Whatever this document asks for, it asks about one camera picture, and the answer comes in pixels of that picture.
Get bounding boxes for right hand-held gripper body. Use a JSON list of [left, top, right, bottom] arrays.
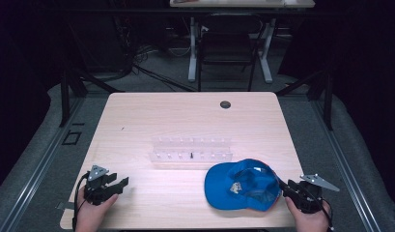
[[282, 173, 341, 215]]

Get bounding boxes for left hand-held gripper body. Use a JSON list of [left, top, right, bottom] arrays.
[[83, 164, 119, 207]]

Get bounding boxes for blue baseball cap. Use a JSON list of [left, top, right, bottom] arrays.
[[204, 158, 283, 213]]

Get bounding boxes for person's right hand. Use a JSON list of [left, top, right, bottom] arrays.
[[284, 196, 332, 232]]

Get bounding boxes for person's left hand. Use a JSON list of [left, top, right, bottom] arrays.
[[74, 192, 120, 232]]

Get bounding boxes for grey tape strip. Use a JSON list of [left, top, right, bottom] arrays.
[[55, 201, 75, 211]]

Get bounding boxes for clear acrylic rack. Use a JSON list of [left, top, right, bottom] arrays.
[[149, 136, 235, 164]]

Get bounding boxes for black chair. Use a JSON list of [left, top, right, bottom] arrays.
[[196, 14, 265, 93]]

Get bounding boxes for white desk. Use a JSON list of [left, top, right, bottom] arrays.
[[169, 0, 316, 84]]

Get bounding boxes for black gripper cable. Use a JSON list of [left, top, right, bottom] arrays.
[[300, 182, 335, 232], [71, 171, 91, 232]]

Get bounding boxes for metal floor rail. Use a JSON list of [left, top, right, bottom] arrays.
[[310, 99, 381, 232], [0, 96, 87, 232]]

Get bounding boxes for black metal frame stand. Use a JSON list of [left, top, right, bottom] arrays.
[[274, 68, 335, 131], [59, 66, 126, 129]]

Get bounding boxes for bundle of floor cables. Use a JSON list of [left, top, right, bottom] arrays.
[[112, 15, 197, 93]]

